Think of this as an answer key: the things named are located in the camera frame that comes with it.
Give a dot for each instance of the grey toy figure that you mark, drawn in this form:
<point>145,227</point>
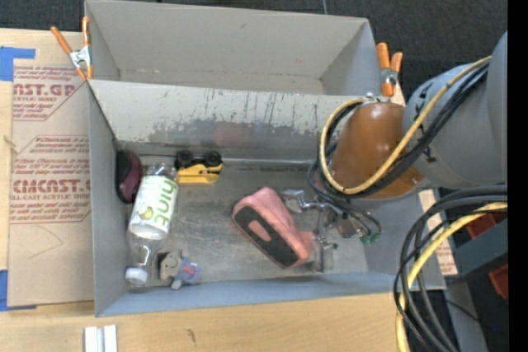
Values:
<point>181,268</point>

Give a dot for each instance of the clear plastic bottle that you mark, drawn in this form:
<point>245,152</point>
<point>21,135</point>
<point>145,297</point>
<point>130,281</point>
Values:
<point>153,206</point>

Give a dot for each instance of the brown cardboard board red print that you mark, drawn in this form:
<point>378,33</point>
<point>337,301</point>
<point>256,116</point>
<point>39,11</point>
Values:
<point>49,218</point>

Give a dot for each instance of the grey metal bin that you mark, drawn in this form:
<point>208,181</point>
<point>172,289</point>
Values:
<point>214,119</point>

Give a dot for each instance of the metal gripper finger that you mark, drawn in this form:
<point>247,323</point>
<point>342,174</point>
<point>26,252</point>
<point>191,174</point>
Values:
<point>295,200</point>
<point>323,257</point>

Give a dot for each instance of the yellow toy car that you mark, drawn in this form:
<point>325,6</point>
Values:
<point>198,173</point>

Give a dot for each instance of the dark red and black mouse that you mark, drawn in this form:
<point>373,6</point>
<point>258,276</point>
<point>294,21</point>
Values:
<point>127,177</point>

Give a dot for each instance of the pink and black brush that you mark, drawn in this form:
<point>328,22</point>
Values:
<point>268,226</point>

